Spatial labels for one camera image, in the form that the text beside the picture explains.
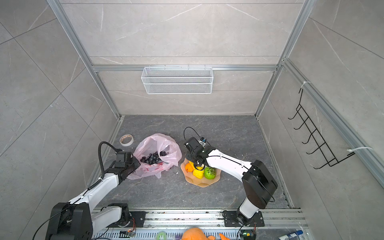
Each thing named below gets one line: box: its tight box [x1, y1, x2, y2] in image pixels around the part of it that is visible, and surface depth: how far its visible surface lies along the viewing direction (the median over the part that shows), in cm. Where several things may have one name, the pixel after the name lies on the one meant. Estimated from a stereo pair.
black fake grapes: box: [140, 151, 167, 164], surface depth 92 cm
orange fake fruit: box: [185, 163, 194, 173], surface depth 86 cm
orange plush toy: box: [182, 227, 230, 240], surface depth 65 cm
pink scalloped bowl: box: [180, 158, 222, 188], surface depth 86 cm
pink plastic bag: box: [127, 133, 183, 180], surface depth 84 cm
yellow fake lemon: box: [193, 166, 204, 179], surface depth 85 cm
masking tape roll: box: [119, 134, 134, 147], surface depth 106 cm
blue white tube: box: [278, 230, 304, 240], surface depth 70 cm
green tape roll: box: [156, 231, 167, 240], surface depth 71 cm
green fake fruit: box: [204, 166, 217, 180], surface depth 83 cm
